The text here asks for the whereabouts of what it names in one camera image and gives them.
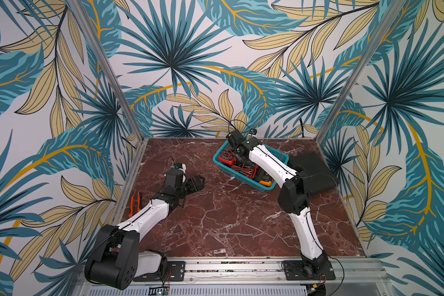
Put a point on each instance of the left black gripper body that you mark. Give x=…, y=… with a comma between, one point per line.
x=190, y=187

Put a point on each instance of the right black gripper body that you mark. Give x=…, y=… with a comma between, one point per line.
x=235, y=141

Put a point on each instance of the dark red multimeter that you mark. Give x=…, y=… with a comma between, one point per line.
x=227, y=158

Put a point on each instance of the yellow orange multimeter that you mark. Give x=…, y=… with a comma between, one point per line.
x=265, y=180

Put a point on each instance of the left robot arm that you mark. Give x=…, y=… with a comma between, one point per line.
x=115, y=260

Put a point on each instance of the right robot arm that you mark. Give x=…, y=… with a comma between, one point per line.
x=292, y=200

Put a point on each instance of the teal plastic basket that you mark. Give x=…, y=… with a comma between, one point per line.
x=284, y=158

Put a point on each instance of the black case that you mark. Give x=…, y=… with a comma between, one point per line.
x=316, y=175

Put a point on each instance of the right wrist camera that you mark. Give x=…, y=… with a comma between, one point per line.
x=252, y=133

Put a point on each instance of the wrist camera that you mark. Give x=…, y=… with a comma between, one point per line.
x=252, y=133
x=180, y=166

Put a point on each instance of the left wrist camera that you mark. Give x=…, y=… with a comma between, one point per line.
x=180, y=166

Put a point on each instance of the orange handled pliers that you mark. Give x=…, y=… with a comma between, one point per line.
x=135, y=205

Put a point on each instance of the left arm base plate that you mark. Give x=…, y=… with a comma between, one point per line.
x=173, y=271

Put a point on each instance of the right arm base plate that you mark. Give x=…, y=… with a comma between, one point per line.
x=296, y=270

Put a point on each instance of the aluminium front rail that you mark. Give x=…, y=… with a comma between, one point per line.
x=254, y=276

